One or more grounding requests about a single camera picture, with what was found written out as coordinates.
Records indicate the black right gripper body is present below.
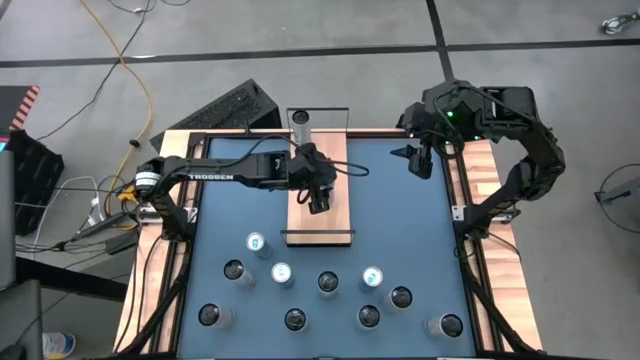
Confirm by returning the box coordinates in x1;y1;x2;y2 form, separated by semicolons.
399;102;444;152

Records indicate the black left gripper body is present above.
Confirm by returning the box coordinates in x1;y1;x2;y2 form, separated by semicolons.
290;142;338;194

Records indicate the white Celsius Arctic can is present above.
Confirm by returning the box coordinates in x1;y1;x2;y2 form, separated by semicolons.
290;108;314;147

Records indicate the white Celsius can red band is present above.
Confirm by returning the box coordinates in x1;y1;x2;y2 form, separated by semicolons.
316;270;340;300

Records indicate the blue silver Red Bull can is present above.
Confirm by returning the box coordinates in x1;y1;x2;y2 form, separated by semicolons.
244;231;275;261
270;261;296;290
357;265;385;295

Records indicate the blue table mat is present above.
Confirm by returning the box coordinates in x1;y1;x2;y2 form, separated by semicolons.
177;135;479;359

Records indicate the black computer tower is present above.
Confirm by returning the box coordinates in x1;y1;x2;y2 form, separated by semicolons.
148;78;283;152

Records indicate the white Celsius can yellow band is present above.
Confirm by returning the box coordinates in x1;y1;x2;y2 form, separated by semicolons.
283;307;310;334

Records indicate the dark grey power brick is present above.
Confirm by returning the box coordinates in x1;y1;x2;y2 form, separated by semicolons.
74;212;140;257

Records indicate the black floor bar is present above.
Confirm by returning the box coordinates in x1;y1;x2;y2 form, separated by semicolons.
14;257;129;303

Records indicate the black fabric case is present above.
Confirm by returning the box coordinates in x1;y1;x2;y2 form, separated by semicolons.
4;128;66;237

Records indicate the plastic bottle yellow label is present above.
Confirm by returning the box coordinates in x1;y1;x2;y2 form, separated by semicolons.
41;331;77;360

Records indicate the black panel orange striped edge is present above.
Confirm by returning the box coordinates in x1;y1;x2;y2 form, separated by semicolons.
0;84;41;134

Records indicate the wooden shelf black metal frame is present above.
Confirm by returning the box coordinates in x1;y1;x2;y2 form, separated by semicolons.
279;106;357;249

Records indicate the yellow floor cable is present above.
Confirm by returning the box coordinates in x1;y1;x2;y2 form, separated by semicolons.
78;0;154;232

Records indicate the white power cable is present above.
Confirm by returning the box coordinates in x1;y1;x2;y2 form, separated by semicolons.
29;174;109;241

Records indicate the black floor cable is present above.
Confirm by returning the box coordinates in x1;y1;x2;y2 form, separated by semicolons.
34;0;194;143

